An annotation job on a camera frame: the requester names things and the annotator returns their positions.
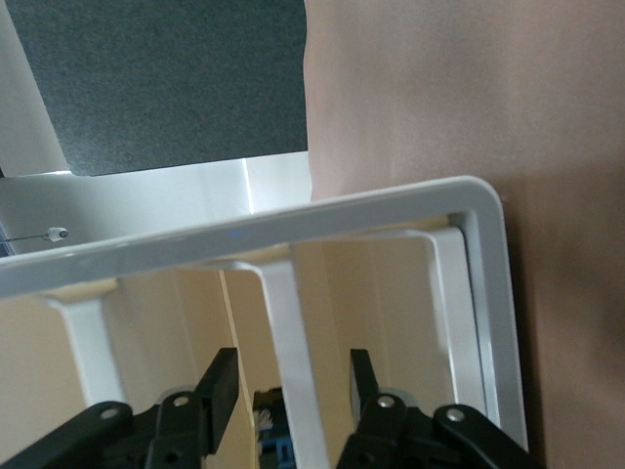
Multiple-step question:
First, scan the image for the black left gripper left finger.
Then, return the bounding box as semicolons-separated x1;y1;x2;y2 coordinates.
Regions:
0;347;240;469

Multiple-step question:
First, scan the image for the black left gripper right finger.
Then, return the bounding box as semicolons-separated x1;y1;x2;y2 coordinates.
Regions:
339;348;543;469

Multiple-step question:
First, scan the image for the green push button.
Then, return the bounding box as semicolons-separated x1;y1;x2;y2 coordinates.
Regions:
252;387;297;469

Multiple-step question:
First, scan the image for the brown table mat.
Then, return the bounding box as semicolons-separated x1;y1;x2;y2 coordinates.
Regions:
303;0;625;469

